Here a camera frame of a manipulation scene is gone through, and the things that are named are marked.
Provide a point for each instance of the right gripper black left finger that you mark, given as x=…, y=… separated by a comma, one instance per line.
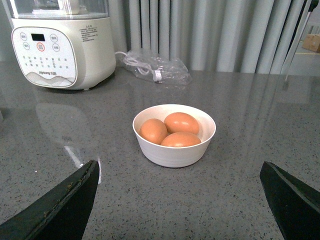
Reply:
x=60, y=214

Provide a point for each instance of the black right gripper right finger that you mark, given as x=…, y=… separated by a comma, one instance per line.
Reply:
x=294, y=204

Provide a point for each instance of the brown egg in bowl left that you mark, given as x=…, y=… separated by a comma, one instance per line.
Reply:
x=153, y=130

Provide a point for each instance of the brown egg in bowl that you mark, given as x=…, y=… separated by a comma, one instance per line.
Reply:
x=181, y=122
x=181, y=139
x=153, y=130

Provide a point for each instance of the brown egg in bowl front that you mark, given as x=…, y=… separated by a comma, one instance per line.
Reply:
x=181, y=139

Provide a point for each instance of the brown egg in bowl back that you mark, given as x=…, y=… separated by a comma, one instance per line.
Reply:
x=181, y=122

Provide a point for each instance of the cardboard box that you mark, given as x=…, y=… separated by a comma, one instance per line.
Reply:
x=312, y=43

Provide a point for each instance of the white bowl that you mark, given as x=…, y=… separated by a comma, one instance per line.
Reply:
x=174, y=157

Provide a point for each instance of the white Joyoung soymilk machine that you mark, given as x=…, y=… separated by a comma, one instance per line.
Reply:
x=63, y=44

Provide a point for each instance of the clear plastic bag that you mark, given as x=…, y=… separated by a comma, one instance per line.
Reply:
x=150, y=66

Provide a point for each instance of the metal tripod stand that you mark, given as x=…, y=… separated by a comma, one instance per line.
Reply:
x=300, y=28

